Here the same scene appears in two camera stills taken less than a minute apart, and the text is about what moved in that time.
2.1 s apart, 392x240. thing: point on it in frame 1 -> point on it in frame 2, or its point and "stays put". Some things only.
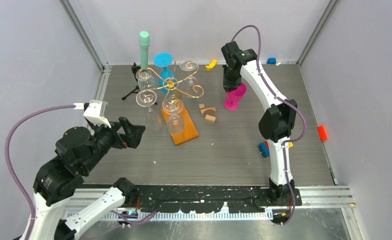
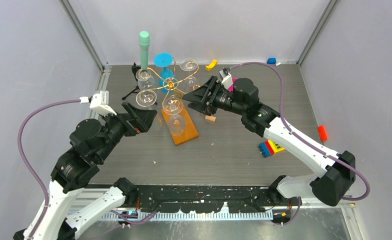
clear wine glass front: x=175 y=123 stays put
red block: x=322 y=133 stays put
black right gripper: x=229 y=85 -> x=200 y=96
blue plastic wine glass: x=166 y=80 stays put
